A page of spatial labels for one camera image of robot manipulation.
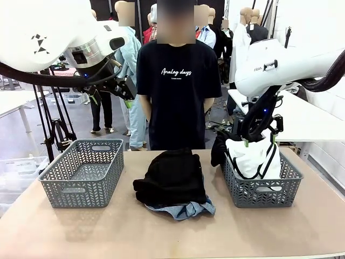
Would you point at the mannequin in blue shirt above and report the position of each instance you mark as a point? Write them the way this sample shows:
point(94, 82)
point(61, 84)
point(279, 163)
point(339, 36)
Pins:
point(207, 36)

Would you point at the mannequin in beige shirt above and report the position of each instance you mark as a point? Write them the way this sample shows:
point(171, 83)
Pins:
point(103, 113)

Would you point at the person's right forearm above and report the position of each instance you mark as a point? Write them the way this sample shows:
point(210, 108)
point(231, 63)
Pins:
point(145, 108)

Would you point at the clear plastic storage bin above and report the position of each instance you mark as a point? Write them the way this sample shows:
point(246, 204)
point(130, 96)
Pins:
point(19, 175)

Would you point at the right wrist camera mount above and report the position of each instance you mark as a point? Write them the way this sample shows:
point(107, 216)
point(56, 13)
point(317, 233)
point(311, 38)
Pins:
point(249, 102)

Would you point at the white garment with black trim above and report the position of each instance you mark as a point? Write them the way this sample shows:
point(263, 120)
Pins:
point(248, 162)

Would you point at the mannequin in red top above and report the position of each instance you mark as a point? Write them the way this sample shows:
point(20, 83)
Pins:
point(149, 33)

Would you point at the white desk with legs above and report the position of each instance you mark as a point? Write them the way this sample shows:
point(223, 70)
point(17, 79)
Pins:
point(13, 101)

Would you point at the mannequin in white shirt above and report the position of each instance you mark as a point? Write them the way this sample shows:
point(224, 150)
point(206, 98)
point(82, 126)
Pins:
point(240, 40)

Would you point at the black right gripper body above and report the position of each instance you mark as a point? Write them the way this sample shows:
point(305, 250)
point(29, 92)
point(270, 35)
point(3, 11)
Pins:
point(265, 114)

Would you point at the black camera tripod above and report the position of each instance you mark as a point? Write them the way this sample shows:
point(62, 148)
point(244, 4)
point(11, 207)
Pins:
point(58, 126)

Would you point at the person's left forearm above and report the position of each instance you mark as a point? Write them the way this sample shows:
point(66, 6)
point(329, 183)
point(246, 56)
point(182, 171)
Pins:
point(208, 103)

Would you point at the mannequin in light blue fleece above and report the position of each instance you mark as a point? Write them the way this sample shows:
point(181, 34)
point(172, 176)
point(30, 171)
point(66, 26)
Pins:
point(134, 118)

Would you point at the blue denim jeans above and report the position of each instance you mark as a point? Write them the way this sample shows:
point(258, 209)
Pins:
point(188, 211)

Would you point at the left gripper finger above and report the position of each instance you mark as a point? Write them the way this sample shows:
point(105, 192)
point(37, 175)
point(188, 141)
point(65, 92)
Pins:
point(93, 93)
point(126, 89)

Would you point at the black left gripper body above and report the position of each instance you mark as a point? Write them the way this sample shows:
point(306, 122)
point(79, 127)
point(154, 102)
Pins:
point(99, 75)

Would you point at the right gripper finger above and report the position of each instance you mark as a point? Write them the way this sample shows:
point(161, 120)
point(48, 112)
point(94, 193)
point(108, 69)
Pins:
point(278, 124)
point(246, 141)

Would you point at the black light stand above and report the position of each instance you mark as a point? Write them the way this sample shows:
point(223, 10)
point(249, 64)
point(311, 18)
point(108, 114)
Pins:
point(288, 37)

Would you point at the person in black T-shirt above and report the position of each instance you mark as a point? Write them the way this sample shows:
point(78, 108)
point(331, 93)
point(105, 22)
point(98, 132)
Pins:
point(178, 108)

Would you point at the mannequin in black jacket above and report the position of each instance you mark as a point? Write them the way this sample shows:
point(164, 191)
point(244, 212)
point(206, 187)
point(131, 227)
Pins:
point(260, 32)

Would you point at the grey plastic woven basket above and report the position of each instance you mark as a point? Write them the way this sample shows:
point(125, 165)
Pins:
point(81, 194)
point(269, 197)

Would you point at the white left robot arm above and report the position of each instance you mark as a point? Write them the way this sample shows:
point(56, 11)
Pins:
point(54, 27)

